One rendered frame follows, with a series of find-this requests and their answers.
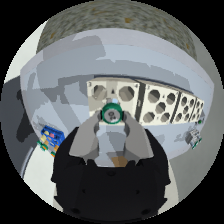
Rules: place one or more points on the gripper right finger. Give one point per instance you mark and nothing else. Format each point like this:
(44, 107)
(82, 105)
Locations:
(142, 147)

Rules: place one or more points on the light grey flat mat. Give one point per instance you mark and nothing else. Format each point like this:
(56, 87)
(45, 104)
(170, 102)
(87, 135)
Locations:
(56, 90)

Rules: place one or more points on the cream tube adapter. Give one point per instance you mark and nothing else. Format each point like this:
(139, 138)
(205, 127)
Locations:
(145, 113)
(183, 108)
(197, 108)
(127, 99)

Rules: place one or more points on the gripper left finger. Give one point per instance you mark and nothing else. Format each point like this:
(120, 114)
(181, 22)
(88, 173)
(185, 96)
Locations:
(79, 146)

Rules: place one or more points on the blue tube rack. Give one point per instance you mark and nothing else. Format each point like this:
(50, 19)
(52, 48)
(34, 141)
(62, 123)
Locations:
(56, 136)

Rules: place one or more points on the white tube rack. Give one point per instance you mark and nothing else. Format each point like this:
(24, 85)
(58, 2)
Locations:
(190, 137)

